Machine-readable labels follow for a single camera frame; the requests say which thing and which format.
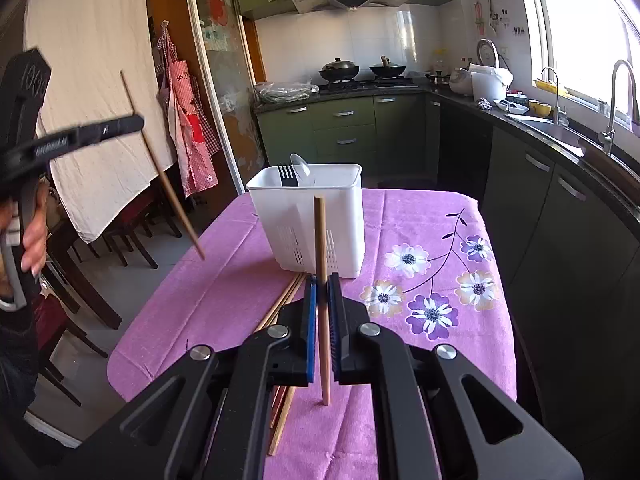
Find white hanging sheet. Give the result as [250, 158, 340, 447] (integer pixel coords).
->
[22, 0, 178, 245]

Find white spoon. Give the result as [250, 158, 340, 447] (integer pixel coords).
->
[290, 153, 315, 186]

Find white plastic container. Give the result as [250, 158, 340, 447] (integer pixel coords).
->
[467, 63, 514, 102]

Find pale wooden chopstick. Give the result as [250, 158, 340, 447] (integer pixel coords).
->
[268, 274, 306, 457]

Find steel sink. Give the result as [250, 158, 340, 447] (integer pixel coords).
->
[505, 112, 586, 143]

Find tall steel faucet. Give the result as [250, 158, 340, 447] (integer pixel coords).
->
[597, 59, 640, 156]

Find plastic bag of greens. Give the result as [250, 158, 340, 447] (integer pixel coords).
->
[254, 80, 321, 106]

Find white rice cooker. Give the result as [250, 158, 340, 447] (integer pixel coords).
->
[449, 38, 501, 97]

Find dark stone countertop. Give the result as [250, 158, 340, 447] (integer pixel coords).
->
[251, 79, 640, 226]

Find brown wooden chopstick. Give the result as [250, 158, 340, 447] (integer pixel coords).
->
[252, 272, 301, 335]
[313, 196, 332, 406]
[120, 70, 207, 261]

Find small steel faucet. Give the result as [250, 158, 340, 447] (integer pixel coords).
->
[540, 66, 563, 126]

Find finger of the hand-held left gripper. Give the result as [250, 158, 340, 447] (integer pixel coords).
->
[34, 114, 146, 157]

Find kitchen window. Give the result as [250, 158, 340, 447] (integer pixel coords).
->
[512, 0, 640, 126]

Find green lower cabinets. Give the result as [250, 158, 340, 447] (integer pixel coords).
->
[255, 94, 441, 181]

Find red checked apron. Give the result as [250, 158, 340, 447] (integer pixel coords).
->
[156, 22, 222, 200]

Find purple floral tablecloth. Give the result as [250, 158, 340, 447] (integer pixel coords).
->
[106, 187, 518, 480]

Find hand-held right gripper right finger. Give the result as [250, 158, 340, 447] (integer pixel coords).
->
[327, 272, 583, 480]

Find frosted glass sliding door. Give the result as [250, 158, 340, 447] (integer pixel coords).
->
[190, 0, 266, 196]

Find black wok with handle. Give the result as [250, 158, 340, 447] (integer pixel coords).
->
[369, 55, 408, 80]

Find white dish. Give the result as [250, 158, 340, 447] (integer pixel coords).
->
[492, 99, 531, 115]

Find black gas stove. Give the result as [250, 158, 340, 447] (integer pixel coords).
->
[317, 77, 421, 92]

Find dark wooden chair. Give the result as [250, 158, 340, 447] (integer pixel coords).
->
[102, 187, 183, 270]
[30, 290, 110, 407]

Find white plastic utensil holder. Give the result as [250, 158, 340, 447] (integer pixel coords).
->
[246, 162, 364, 279]

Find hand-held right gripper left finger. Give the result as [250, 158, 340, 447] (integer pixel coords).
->
[75, 275, 321, 480]

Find black wok with lid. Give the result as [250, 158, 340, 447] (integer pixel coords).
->
[318, 57, 361, 83]

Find person's left hand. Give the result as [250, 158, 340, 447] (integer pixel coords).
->
[19, 184, 51, 277]

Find dark lower cabinets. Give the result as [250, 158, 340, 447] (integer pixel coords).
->
[425, 95, 640, 411]

